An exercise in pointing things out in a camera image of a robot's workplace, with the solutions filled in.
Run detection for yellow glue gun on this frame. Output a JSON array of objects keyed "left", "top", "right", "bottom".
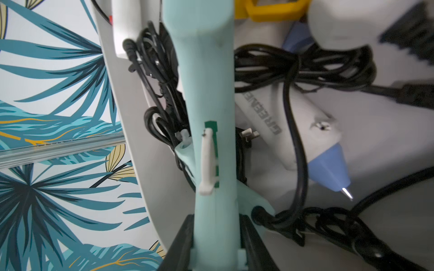
[{"left": 234, "top": 0, "right": 311, "bottom": 23}]

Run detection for left aluminium frame post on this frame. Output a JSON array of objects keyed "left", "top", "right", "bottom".
[{"left": 1, "top": 133, "right": 126, "bottom": 169}]

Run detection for white blue-tip glue gun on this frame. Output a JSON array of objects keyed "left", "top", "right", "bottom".
[{"left": 233, "top": 84, "right": 354, "bottom": 201}]

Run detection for white glue gun orange trigger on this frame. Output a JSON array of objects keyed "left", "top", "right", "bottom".
[{"left": 307, "top": 1, "right": 434, "bottom": 58}]

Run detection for white glue gun red switch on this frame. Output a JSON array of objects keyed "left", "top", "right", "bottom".
[{"left": 111, "top": 0, "right": 142, "bottom": 59}]

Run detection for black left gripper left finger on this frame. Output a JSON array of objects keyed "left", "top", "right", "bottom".
[{"left": 158, "top": 215, "right": 194, "bottom": 271}]

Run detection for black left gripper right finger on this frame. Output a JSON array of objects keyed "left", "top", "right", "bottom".
[{"left": 240, "top": 214, "right": 279, "bottom": 271}]

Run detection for small mint glue gun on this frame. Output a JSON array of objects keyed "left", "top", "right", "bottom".
[{"left": 161, "top": 0, "right": 276, "bottom": 271}]

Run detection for grey plastic storage box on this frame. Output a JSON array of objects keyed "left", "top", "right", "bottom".
[{"left": 92, "top": 10, "right": 434, "bottom": 271}]

